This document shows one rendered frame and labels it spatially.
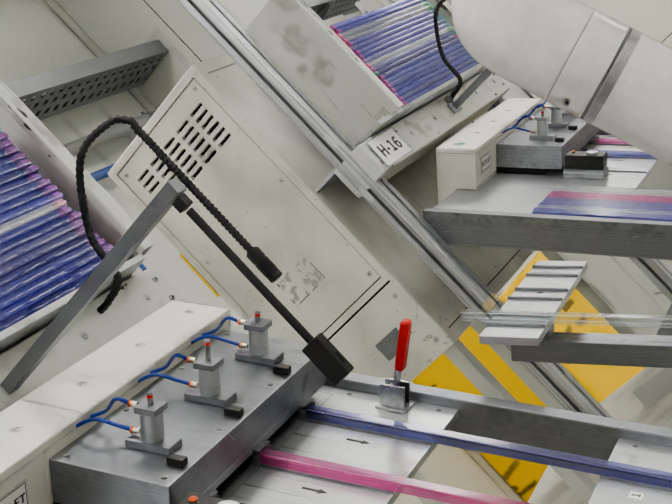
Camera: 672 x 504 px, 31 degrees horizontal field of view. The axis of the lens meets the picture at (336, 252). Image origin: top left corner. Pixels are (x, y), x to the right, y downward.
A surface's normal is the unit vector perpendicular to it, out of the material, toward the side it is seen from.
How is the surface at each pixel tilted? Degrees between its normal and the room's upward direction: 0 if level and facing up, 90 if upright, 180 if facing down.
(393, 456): 47
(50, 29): 90
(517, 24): 91
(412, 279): 90
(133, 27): 90
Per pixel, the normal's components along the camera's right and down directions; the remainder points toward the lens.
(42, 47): 0.60, -0.62
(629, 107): -0.32, 0.44
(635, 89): -0.17, 0.13
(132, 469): -0.02, -0.94
